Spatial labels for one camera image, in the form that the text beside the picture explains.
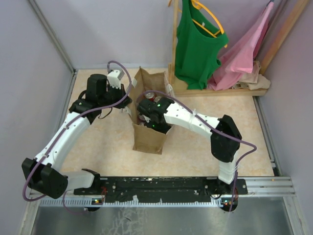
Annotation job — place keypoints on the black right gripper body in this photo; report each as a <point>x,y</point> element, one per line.
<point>161,127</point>

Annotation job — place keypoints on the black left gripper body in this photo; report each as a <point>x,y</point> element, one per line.
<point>113,95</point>

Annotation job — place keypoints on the tan canvas tote bag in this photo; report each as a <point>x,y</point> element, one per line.
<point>146,139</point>

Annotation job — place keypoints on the red coke can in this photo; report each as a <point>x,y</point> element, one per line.
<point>150,96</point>

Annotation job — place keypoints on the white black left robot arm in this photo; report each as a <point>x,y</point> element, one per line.
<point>42,173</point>

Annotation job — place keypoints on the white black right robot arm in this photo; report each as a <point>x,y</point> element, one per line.
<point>221,132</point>

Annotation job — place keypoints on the red coca-cola can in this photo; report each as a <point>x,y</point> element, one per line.
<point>157,99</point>

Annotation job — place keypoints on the wooden clothes rack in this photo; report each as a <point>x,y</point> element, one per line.
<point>180,88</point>

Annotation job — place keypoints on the green tank top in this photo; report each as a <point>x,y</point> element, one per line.
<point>198,45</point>

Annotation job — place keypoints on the pink shirt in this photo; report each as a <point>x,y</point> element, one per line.
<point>239,59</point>

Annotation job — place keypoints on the beige cloth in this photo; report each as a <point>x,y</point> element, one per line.
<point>253,80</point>

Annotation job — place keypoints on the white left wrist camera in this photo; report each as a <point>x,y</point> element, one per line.
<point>114,78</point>

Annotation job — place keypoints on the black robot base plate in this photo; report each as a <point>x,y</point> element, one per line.
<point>162,189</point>

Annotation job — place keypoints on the aluminium frame rail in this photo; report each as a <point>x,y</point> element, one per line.
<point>256,187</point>

